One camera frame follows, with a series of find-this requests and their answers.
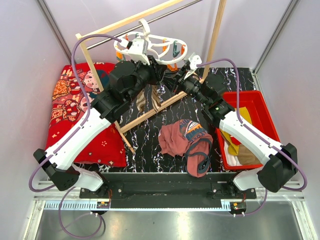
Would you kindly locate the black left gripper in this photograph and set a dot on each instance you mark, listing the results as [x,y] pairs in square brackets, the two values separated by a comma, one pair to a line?
[156,70]

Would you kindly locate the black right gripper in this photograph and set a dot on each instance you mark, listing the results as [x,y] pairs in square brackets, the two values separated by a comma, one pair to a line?
[182,81]

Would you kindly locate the white plastic clip hanger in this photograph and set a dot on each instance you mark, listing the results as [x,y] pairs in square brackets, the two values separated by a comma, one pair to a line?
[166,50]

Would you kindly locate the brown striped sock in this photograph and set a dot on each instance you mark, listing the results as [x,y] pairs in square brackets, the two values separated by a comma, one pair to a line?
[155,99]
[141,101]

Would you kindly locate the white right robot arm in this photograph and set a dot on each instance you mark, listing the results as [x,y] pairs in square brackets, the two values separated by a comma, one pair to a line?
[279,161]

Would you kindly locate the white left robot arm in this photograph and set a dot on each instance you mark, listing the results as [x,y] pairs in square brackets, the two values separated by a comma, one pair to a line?
[87,122]

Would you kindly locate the maroon printed shirt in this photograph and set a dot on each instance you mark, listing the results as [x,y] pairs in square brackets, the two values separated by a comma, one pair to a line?
[189,139]

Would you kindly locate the yellow sock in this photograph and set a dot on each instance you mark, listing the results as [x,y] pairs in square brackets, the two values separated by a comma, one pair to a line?
[233,143]

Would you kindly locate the red plastic bin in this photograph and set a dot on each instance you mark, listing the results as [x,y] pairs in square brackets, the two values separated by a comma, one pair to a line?
[254,102]

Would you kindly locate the red patterned pillow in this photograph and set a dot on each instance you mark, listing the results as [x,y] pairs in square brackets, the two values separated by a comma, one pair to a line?
[71,95]

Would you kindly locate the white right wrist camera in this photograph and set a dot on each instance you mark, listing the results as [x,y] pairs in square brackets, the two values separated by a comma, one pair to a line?
[194,61]

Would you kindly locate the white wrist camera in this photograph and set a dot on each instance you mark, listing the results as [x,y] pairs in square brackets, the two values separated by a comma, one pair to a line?
[138,51]
[194,61]

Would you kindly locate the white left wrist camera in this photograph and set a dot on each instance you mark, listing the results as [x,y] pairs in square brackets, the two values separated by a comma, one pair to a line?
[138,51]

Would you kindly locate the wooden drying rack frame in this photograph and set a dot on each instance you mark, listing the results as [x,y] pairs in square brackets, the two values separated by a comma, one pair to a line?
[103,32]

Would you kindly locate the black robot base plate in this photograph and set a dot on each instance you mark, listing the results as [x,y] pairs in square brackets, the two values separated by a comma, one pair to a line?
[169,191]

